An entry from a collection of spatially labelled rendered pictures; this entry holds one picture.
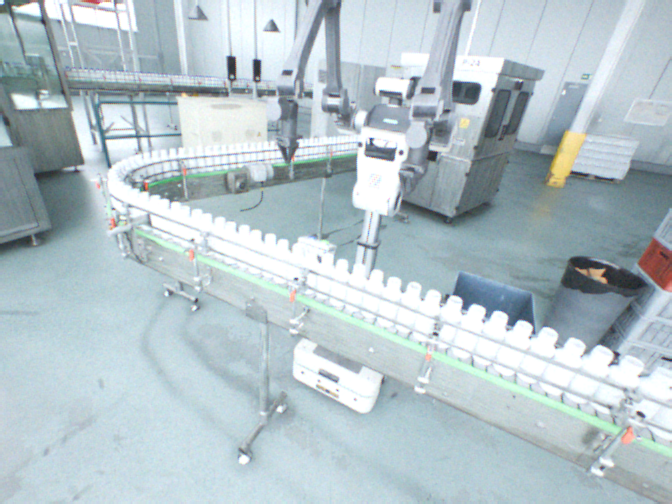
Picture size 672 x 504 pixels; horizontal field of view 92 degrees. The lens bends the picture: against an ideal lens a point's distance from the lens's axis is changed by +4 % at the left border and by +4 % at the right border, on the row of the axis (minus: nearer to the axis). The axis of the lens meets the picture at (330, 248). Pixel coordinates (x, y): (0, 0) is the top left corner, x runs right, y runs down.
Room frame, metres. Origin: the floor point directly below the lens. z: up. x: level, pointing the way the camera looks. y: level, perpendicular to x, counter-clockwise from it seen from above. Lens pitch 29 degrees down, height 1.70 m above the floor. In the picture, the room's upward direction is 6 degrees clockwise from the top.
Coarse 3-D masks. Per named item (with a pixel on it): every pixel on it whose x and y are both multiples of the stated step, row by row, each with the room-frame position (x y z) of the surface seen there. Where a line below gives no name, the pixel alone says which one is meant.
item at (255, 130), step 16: (176, 96) 4.84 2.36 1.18; (192, 112) 4.56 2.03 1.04; (208, 112) 4.56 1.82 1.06; (224, 112) 4.73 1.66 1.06; (240, 112) 4.92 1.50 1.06; (256, 112) 5.12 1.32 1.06; (192, 128) 4.59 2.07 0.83; (208, 128) 4.55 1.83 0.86; (224, 128) 4.72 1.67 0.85; (240, 128) 4.91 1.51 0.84; (256, 128) 5.12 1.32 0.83; (192, 144) 4.63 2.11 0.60; (208, 144) 4.54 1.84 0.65; (224, 144) 4.71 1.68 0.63; (256, 144) 5.12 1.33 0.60
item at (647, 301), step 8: (640, 272) 2.11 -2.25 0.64; (648, 280) 2.00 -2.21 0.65; (648, 288) 1.96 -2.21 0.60; (656, 288) 1.90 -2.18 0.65; (640, 296) 1.98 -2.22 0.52; (648, 296) 1.92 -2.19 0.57; (656, 296) 1.85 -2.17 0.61; (664, 296) 1.83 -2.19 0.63; (640, 304) 1.94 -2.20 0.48; (648, 304) 1.87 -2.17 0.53; (656, 304) 1.83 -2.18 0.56; (664, 304) 1.83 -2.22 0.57; (640, 312) 1.89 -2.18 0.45; (648, 312) 1.84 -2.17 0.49; (656, 312) 1.82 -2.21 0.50; (664, 312) 1.82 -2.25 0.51; (664, 320) 1.81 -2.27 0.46
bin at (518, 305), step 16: (464, 272) 1.30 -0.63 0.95; (464, 288) 1.29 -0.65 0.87; (480, 288) 1.26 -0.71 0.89; (496, 288) 1.24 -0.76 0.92; (512, 288) 1.22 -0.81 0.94; (464, 304) 1.28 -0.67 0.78; (480, 304) 1.25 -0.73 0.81; (496, 304) 1.23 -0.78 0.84; (512, 304) 1.21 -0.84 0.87; (528, 304) 1.16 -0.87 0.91; (512, 320) 1.19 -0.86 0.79; (528, 320) 1.06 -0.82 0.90
